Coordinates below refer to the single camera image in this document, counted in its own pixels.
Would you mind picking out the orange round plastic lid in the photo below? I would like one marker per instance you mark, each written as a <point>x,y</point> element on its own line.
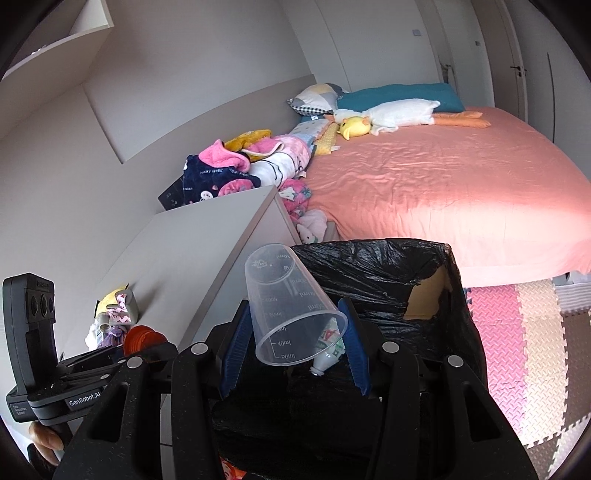
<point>144,339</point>

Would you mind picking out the pink bed sheet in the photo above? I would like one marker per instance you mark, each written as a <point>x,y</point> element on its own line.
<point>438,184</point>

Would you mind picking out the small white plastic bottle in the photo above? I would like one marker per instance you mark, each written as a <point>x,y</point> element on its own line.
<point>330,355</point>

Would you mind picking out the pink beige foam floor mat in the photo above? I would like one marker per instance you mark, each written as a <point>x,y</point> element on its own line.
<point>531,346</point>

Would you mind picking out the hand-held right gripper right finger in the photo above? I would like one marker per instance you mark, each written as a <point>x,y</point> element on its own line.
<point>356,353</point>

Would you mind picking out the clear plastic measuring cup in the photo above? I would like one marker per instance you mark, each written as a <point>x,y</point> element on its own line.
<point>277,295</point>

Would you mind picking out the yellow fleece garment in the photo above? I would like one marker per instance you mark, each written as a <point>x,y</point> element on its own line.
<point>247,140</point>

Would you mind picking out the grey table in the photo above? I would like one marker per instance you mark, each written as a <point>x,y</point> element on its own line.
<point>194,249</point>

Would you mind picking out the white wall shelf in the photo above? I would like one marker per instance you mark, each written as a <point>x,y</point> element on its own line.
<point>60,41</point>

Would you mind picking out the white wardrobe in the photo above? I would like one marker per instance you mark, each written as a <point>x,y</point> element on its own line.
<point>558,83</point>

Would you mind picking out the red orange snack packet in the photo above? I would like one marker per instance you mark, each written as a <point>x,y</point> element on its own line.
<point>231,470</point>

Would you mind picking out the yellow dotted pillow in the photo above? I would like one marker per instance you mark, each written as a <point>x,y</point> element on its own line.
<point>325,138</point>

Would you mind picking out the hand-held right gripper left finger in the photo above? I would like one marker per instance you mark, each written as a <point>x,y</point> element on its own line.
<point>233,353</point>

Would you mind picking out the black socket panel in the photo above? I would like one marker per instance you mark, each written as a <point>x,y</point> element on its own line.
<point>170,196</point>

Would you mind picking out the teal pillow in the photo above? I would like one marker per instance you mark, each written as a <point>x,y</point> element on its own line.
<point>392,94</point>

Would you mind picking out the white goose plush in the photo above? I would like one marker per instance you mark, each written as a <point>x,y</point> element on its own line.
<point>401,115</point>

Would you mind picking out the person's left hand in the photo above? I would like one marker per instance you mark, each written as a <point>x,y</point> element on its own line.
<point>46,442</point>

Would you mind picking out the yellow duck plush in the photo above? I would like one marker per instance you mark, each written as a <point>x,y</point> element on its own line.
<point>353,127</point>

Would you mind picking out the navy blue patterned blanket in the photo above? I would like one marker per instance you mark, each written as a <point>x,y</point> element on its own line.
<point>207,177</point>

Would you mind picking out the white door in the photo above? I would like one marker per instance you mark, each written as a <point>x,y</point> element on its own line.
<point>513,46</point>

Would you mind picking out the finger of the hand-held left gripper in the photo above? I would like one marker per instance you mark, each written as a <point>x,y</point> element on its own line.
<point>90,357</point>
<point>87,374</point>

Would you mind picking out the pink white printed blanket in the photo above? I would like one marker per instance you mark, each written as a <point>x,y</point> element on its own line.
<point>277,159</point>

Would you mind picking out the cardboard bin with black bag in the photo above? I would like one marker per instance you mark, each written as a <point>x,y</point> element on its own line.
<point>369,277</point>

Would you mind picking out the patchwork pillow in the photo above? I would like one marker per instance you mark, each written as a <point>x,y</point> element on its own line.
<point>314,99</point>

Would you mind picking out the pink bunny plush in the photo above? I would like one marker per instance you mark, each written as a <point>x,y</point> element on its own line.
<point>311,226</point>

